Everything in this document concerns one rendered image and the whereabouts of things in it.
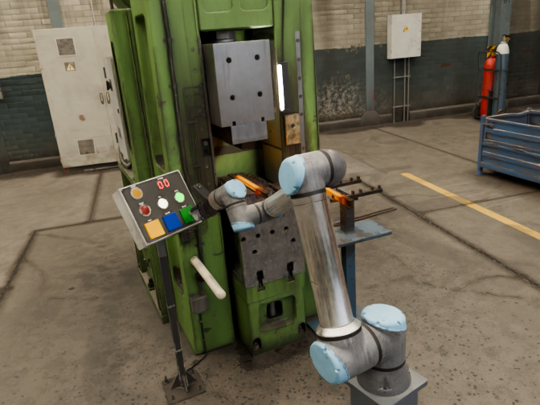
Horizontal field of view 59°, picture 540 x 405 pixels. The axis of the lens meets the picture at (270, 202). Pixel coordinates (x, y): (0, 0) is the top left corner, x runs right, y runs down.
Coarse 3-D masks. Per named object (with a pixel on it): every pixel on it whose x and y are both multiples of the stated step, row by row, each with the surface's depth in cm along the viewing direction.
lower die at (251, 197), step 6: (228, 174) 291; (240, 174) 291; (246, 174) 290; (228, 180) 282; (252, 180) 278; (246, 186) 266; (264, 186) 264; (252, 192) 257; (270, 192) 260; (246, 198) 255; (252, 198) 257; (258, 198) 258; (264, 198) 260
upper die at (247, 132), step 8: (216, 128) 262; (224, 128) 249; (232, 128) 241; (240, 128) 243; (248, 128) 245; (256, 128) 247; (264, 128) 248; (216, 136) 265; (224, 136) 252; (232, 136) 242; (240, 136) 244; (248, 136) 246; (256, 136) 248; (264, 136) 250; (232, 144) 243
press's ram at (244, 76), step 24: (216, 48) 226; (240, 48) 231; (264, 48) 237; (216, 72) 230; (240, 72) 235; (264, 72) 240; (216, 96) 235; (240, 96) 238; (264, 96) 244; (216, 120) 243; (240, 120) 242; (264, 120) 247
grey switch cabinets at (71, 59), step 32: (32, 32) 661; (64, 32) 671; (96, 32) 680; (64, 64) 683; (96, 64) 693; (64, 96) 696; (96, 96) 707; (64, 128) 709; (96, 128) 720; (64, 160) 723; (96, 160) 735
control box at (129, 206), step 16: (160, 176) 224; (176, 176) 230; (128, 192) 210; (144, 192) 215; (160, 192) 221; (176, 192) 226; (128, 208) 208; (160, 208) 218; (176, 208) 224; (128, 224) 212; (192, 224) 226; (144, 240) 208; (160, 240) 216
